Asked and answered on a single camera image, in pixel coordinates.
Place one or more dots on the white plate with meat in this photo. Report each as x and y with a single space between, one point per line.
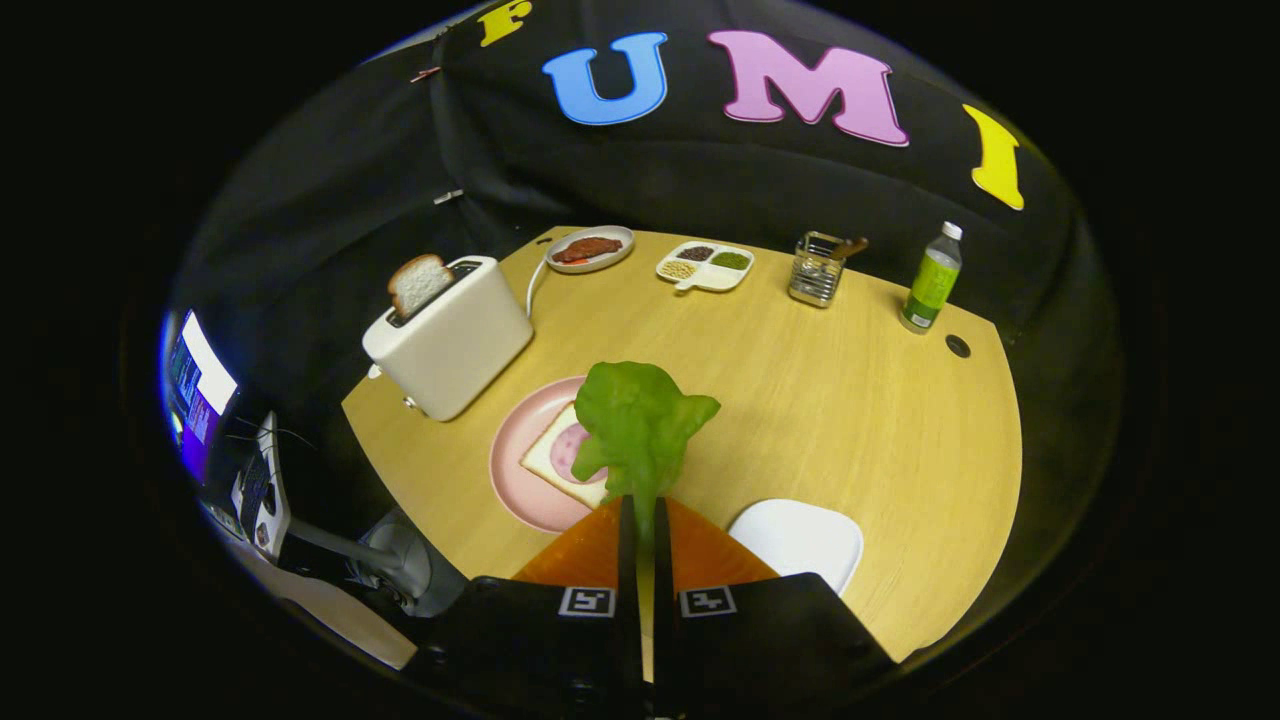
610 258

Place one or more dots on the grey monitor stand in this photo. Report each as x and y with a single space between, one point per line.
405 565

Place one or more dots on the white side desk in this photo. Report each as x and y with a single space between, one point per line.
330 610

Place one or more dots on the white bread slice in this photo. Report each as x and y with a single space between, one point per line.
545 462

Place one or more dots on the green drink bottle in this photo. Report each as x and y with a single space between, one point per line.
932 285

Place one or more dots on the brown cooked meat piece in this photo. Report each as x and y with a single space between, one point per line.
588 248

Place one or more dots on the pink round plate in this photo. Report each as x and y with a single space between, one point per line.
520 450

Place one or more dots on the white divided dish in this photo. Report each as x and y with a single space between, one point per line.
715 277

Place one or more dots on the white cloth clip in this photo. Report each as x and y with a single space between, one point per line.
448 197

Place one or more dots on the black backdrop cloth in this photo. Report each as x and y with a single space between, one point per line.
700 180

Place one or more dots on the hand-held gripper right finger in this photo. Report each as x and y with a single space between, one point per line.
760 650

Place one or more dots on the green lettuce leaf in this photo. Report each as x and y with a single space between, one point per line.
635 420

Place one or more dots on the white toaster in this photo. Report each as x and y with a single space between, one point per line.
460 345

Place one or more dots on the pink cloth clip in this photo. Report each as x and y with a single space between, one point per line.
425 73

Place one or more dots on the white oval plate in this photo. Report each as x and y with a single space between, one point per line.
795 540

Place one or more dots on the pink ham slice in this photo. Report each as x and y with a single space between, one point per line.
566 455

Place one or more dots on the pile of dark beans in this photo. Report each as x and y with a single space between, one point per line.
695 253

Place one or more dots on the metal mesh utensil holder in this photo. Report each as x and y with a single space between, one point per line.
815 280

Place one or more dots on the pile of yellow beans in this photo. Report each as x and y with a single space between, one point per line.
679 269

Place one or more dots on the pile of green beans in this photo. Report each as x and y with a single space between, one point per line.
731 260

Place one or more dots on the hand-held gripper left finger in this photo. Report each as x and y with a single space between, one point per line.
540 650

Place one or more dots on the white and black keyboard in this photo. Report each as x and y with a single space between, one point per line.
262 490

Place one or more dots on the toasted bread slice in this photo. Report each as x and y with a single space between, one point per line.
418 283

